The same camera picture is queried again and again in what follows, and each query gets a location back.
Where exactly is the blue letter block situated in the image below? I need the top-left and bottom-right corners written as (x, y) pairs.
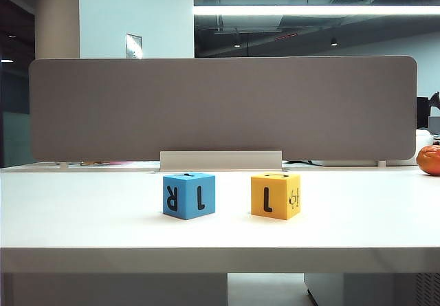
top-left (162, 172), bottom-right (217, 221)

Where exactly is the yellow letter block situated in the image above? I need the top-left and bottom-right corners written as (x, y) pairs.
top-left (250, 173), bottom-right (302, 221)

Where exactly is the grey fabric desk divider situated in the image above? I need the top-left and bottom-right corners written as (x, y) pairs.
top-left (29, 55), bottom-right (418, 162)

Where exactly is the paper sign on pillar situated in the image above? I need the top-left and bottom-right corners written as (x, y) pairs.
top-left (125, 33), bottom-right (143, 59)

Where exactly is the white rounded object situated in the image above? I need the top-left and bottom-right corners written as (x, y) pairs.
top-left (415, 129), bottom-right (440, 165)

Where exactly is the black computer monitor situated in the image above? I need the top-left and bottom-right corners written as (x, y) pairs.
top-left (417, 91), bottom-right (440, 130)

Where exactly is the orange fruit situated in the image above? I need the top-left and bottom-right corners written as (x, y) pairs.
top-left (416, 145), bottom-right (440, 176)

